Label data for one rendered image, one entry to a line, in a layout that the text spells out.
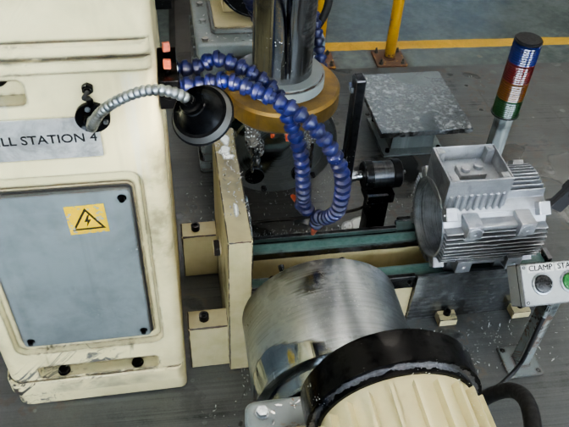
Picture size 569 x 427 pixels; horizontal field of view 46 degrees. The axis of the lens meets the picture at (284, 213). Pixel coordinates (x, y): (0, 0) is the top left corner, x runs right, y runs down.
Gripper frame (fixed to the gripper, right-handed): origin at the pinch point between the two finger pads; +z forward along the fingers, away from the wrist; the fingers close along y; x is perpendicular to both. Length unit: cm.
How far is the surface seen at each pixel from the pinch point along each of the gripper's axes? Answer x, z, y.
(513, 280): -10.3, 12.2, 14.0
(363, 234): -19.1, 32.5, -12.1
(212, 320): -47, 49, 6
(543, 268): -8.5, 7.4, 14.7
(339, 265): -44, 18, 17
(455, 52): 133, 51, -235
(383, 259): -13.2, 34.7, -9.0
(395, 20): 85, 50, -229
